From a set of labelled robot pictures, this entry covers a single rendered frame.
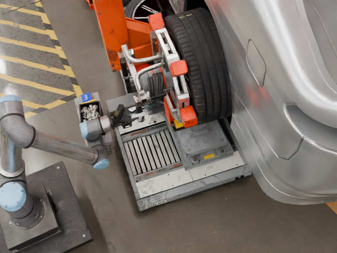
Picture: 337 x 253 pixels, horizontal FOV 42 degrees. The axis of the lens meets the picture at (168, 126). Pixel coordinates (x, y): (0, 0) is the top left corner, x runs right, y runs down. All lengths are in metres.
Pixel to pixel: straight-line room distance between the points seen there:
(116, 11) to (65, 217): 1.30
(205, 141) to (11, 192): 1.31
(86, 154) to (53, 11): 2.31
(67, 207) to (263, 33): 1.71
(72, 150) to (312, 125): 1.22
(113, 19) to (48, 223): 1.28
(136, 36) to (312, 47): 1.54
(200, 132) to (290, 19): 1.56
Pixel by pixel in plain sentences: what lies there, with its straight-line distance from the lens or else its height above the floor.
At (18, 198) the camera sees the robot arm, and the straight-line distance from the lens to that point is 2.58.
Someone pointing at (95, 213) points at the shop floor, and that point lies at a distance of 3.15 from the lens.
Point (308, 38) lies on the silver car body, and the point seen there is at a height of 1.68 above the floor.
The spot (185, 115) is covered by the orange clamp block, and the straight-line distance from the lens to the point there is 2.38.
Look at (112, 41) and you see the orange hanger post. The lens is 2.89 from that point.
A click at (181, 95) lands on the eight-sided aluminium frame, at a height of 0.98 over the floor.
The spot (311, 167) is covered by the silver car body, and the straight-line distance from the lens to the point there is 1.84.
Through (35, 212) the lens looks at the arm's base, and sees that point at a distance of 2.76.
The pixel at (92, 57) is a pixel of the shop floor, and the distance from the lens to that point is 3.95.
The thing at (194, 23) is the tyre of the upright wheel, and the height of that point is 1.18.
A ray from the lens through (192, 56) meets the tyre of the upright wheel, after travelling 2.30.
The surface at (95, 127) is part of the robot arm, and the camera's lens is 2.45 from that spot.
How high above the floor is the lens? 2.85
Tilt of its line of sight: 57 degrees down
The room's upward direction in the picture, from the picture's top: 6 degrees counter-clockwise
